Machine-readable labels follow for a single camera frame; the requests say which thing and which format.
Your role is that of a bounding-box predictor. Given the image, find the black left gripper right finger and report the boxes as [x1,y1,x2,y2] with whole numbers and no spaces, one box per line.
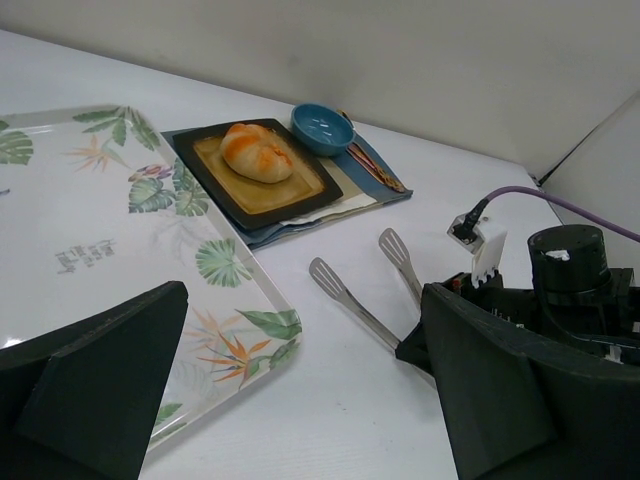
[421,284,639,479]

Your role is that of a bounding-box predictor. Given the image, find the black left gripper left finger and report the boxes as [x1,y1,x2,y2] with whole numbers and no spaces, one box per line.
[1,281,188,479]

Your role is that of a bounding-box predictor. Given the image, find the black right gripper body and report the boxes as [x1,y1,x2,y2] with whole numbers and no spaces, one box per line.
[419,225,639,385]

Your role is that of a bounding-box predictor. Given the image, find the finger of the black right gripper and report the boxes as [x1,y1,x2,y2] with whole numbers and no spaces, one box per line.
[394,322,433,375]

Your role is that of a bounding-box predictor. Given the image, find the metal serving tongs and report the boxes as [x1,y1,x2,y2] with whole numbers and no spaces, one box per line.
[308,227,423,352]

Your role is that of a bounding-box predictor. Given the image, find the round bread roll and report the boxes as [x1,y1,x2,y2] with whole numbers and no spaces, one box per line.
[220,123,294,184]

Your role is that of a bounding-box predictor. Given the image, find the blue striped placemat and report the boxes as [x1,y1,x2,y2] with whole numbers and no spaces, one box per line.
[163,118,413,250]

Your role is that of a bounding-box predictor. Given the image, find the floral leaf print tray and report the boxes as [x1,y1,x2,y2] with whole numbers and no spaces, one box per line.
[1,105,302,446]

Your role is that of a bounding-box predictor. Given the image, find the gold patterned spoon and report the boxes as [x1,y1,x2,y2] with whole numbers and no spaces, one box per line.
[336,109,407,194]

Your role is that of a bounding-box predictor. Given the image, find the brown square plate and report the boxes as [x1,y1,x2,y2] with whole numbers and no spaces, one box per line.
[172,118,343,231]

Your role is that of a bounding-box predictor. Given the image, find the blue ceramic bowl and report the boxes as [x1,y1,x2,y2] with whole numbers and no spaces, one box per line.
[290,103,356,157]

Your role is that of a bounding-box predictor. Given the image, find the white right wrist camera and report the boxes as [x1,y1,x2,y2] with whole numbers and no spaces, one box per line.
[447,214,507,289]

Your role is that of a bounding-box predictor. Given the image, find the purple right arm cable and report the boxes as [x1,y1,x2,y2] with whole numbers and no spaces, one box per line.
[459,185,640,241]

